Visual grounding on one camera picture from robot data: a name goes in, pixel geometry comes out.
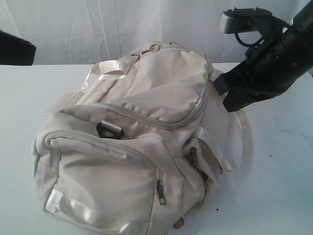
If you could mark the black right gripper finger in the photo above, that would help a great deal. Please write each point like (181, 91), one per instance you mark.
(238, 97)
(236, 80)

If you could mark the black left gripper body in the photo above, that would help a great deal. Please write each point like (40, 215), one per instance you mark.
(16, 51)

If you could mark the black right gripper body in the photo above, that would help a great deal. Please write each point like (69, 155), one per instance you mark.
(275, 65)

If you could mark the metal key ring zipper pull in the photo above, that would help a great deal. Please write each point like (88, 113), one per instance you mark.
(151, 49)

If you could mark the cream white duffel bag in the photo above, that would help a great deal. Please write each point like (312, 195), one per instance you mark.
(132, 154)

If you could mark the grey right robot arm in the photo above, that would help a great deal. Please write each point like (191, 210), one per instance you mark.
(252, 40)

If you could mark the white backdrop curtain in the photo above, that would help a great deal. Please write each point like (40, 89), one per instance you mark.
(90, 31)

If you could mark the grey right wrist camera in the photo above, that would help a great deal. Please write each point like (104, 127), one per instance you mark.
(237, 20)

